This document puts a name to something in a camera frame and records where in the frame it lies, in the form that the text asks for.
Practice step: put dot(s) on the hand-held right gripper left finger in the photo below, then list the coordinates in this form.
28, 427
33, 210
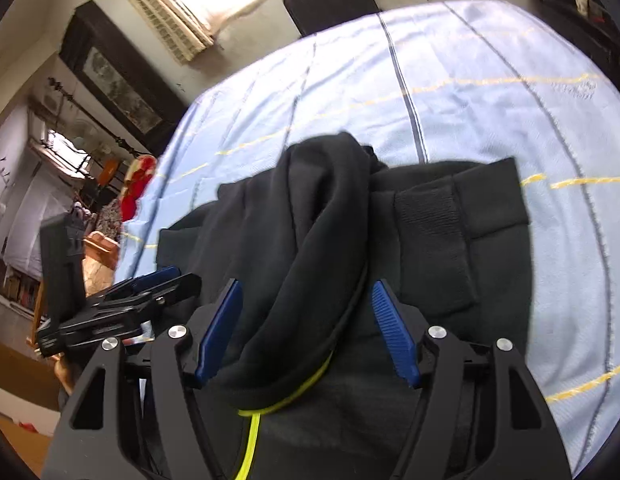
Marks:
217, 330

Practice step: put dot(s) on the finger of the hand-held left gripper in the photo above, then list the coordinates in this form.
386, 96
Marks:
154, 297
157, 279

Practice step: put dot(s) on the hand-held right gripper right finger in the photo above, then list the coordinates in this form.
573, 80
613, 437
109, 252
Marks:
395, 330

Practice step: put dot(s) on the black hoodie with yellow zipper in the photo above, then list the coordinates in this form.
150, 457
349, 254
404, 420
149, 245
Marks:
315, 240

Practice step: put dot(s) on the wooden armchair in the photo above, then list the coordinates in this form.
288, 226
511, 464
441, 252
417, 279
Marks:
99, 265

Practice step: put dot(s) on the bookshelf with books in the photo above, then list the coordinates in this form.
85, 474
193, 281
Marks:
19, 287

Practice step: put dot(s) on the orange chair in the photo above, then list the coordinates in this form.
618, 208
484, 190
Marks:
109, 172

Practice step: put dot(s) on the red floral blanket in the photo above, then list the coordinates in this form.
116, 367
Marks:
137, 180

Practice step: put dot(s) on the barred window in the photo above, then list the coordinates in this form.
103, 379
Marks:
64, 152

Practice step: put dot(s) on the dark wooden coat stand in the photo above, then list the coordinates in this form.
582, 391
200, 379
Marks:
118, 140

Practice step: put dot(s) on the dark framed painting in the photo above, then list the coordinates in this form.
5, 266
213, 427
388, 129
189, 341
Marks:
119, 82

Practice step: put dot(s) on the light blue striped bed sheet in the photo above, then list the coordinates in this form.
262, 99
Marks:
490, 110

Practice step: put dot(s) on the beige checked curtain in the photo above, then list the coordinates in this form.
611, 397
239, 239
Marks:
159, 10

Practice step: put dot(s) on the black desk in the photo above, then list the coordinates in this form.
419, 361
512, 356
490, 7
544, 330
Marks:
605, 35

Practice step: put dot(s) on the white paper cup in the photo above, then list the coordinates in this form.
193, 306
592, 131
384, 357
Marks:
581, 5

